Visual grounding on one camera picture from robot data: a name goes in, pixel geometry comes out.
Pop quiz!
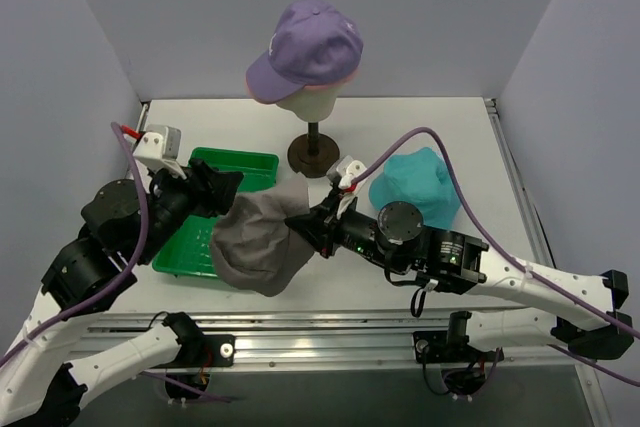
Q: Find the grey cap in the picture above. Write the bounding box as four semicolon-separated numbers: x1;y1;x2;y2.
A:
210;174;314;297

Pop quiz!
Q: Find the teal cap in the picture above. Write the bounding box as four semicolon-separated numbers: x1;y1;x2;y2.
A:
368;147;461;230

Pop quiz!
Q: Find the pink baseball cap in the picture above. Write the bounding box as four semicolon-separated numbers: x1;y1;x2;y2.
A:
245;69;358;105

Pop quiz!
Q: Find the purple baseball cap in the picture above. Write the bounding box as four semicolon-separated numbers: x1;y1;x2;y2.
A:
245;0;364;104

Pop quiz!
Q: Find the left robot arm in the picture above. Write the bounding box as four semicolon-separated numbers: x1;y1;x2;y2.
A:
1;159;243;426

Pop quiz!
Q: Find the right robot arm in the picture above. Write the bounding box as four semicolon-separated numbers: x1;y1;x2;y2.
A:
285;195;634;360

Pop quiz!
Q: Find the green plastic tray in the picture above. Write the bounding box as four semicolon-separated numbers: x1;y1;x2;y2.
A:
152;147;279;279

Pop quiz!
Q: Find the mannequin head stand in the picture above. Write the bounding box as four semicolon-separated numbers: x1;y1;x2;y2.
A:
276;84;343;178

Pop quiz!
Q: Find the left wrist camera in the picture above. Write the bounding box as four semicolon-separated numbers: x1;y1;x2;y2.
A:
121;125;185;178

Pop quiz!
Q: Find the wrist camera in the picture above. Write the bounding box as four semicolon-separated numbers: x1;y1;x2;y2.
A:
121;125;185;178
326;155;366;220

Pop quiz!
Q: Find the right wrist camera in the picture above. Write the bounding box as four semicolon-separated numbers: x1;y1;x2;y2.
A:
326;155;366;220

